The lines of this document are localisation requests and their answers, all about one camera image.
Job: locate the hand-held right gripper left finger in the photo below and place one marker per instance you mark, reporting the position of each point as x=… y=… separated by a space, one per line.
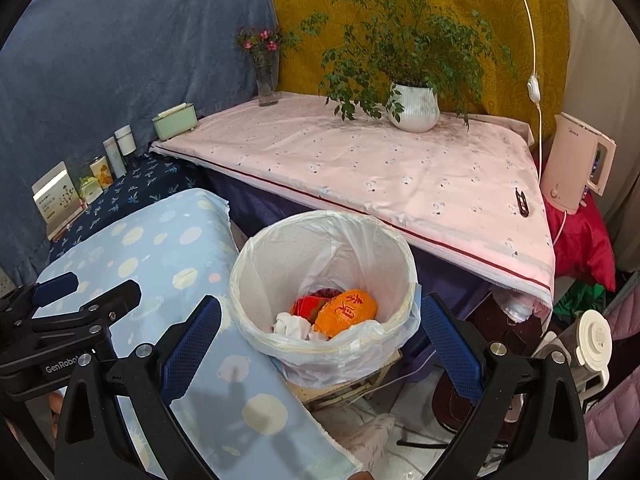
x=192 y=347

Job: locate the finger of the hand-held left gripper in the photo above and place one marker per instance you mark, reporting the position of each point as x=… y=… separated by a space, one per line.
x=120 y=297
x=52 y=287

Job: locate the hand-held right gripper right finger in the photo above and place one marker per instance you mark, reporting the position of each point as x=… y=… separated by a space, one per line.
x=450 y=350

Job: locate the white gloves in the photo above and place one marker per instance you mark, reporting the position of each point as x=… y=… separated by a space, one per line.
x=295 y=327

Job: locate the orange plastic bag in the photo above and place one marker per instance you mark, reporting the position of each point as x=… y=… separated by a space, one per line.
x=345 y=312

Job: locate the red paper box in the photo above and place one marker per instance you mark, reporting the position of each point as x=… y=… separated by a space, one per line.
x=307 y=306

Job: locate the trash bin with white bag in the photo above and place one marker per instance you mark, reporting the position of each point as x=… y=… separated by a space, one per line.
x=325 y=250

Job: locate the person's left hand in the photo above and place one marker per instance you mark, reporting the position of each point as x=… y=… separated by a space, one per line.
x=55 y=405

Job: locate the dark wooden stool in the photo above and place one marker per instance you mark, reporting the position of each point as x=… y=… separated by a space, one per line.
x=442 y=406

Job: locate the light blue printed blanket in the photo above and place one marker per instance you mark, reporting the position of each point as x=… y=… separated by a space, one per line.
x=150 y=240

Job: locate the crumpled clear plastic bag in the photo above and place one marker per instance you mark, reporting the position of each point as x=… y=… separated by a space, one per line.
x=515 y=306

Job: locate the white card box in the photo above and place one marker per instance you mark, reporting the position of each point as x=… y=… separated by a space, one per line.
x=57 y=200

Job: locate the small green packet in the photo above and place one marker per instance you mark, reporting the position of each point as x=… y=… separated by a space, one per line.
x=90 y=191

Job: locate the dark blue printed cloth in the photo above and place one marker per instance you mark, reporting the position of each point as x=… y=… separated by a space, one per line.
x=140 y=185

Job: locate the wooden crate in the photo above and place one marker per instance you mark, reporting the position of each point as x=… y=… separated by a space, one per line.
x=340 y=395

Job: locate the yellow printed can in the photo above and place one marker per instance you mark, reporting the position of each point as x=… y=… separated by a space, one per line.
x=102 y=175

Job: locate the green cloth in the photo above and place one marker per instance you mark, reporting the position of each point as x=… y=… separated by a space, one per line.
x=575 y=300

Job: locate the white tube bottle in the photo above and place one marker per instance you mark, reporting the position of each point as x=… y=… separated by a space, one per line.
x=114 y=160

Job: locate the white lidded jug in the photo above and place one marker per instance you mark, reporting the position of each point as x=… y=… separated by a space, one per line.
x=595 y=340

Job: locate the white jar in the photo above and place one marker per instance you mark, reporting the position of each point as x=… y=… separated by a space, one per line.
x=125 y=142

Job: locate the black clip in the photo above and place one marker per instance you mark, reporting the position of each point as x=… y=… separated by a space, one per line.
x=522 y=205

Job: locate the purple table skirt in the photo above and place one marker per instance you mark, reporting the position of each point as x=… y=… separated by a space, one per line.
x=260 y=200

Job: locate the red cloth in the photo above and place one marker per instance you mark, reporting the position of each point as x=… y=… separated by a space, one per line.
x=585 y=245

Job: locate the pink padded jacket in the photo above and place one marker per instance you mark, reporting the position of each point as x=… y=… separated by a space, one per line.
x=615 y=410

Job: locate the green tissue box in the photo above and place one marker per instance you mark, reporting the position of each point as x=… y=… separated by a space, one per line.
x=172 y=125

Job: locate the pink cloth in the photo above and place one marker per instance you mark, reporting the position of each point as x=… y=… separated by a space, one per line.
x=375 y=170

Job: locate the pink electric kettle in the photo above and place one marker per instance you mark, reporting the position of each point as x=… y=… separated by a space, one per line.
x=565 y=170

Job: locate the blue curtain cloth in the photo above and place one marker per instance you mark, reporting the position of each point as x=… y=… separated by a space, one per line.
x=125 y=60

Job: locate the potted green plant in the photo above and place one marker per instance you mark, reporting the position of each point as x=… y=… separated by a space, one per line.
x=412 y=110

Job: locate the glass vase with pink flowers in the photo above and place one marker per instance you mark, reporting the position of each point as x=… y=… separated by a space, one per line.
x=266 y=90

